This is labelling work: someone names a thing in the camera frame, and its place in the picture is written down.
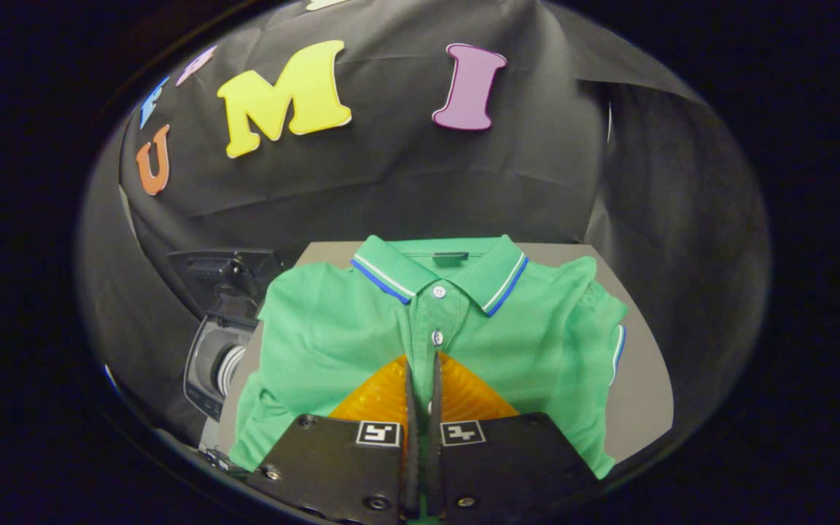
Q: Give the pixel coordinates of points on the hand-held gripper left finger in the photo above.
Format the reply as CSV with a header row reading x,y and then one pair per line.
x,y
412,467

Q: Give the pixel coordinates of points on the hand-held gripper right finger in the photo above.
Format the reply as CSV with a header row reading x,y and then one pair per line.
x,y
434,467

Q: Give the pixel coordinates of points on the green polo shirt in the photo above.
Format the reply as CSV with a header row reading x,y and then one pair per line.
x,y
318,335

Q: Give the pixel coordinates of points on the dark washing machine lid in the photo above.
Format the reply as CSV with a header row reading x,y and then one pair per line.
x,y
201,270

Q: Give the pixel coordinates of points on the grey cabinet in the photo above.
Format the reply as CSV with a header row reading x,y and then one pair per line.
x,y
646,408

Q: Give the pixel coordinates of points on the black backdrop cloth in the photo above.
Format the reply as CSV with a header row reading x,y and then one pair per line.
x,y
391,182

